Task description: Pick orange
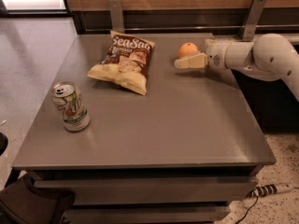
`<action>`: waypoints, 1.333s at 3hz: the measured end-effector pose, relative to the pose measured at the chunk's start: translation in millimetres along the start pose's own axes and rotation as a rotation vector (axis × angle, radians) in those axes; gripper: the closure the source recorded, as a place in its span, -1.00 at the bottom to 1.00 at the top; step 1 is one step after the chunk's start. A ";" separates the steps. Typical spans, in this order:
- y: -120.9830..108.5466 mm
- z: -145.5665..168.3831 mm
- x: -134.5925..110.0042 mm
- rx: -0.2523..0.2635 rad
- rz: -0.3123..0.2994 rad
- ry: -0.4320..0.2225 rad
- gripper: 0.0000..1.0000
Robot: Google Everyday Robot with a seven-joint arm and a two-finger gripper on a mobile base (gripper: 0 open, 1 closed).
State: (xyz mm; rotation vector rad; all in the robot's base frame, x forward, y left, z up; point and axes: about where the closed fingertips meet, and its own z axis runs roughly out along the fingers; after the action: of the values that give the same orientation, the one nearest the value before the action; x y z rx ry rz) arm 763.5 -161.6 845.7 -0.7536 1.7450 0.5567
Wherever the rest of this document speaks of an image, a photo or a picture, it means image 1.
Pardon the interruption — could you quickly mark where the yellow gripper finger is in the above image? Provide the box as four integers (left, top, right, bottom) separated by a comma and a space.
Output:
174, 53, 208, 69

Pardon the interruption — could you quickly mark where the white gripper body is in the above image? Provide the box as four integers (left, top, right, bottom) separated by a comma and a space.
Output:
205, 39, 232, 70

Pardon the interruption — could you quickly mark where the orange fruit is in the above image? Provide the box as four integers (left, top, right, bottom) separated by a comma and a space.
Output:
178, 43, 198, 58

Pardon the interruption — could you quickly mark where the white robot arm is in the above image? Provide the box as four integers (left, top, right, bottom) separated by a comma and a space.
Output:
174, 34, 299, 101

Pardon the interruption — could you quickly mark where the sea salt chips bag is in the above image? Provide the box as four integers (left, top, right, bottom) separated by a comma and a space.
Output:
87, 31, 155, 95

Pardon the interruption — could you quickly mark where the grey drawer cabinet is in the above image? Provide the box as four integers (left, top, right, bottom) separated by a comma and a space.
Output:
13, 35, 275, 224

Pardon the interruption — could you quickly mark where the white soda can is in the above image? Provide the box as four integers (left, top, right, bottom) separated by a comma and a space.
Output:
51, 81, 91, 132

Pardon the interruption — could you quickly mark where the white power strip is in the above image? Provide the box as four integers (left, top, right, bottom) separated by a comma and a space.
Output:
247, 183, 294, 198

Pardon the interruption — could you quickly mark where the dark brown chair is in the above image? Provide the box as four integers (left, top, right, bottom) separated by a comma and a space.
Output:
0, 175, 75, 224

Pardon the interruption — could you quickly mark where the right metal wall bracket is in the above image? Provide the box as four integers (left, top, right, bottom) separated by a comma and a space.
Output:
239, 0, 267, 42

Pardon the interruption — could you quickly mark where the metal wall bracket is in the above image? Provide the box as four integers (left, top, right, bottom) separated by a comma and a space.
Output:
108, 0, 125, 33
239, 0, 267, 42

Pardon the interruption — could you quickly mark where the left metal wall bracket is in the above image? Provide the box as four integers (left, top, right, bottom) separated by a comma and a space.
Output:
108, 0, 125, 33

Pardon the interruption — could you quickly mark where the black power cable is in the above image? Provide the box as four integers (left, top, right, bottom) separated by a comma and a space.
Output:
235, 196, 260, 224

